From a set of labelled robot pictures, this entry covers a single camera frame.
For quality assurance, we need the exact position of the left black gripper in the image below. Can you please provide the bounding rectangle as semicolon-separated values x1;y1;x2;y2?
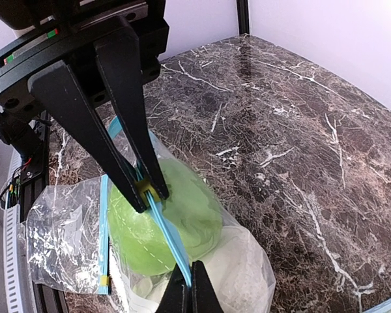
0;1;169;213

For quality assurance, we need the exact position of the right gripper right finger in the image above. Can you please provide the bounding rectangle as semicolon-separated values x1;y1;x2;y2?
190;260;224;313

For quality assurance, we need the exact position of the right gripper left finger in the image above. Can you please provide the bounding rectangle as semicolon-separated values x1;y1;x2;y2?
156;264;190;313

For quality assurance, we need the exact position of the clear zip bag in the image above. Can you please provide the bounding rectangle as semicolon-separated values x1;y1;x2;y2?
28;175;110;295
106;134;276;312

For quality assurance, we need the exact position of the green apple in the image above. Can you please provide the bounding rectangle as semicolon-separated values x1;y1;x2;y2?
108;158;222;276

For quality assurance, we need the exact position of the white cauliflower toy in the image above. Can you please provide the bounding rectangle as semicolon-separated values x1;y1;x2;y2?
122;224;276;312

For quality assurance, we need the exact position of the light blue plastic basket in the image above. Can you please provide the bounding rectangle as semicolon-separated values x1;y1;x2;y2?
366;291;391;313

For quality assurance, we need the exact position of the white slotted cable duct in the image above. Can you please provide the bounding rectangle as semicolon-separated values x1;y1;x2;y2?
3;150;29;313

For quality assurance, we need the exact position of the left black frame post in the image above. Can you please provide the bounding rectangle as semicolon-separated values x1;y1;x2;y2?
236;0;250;35

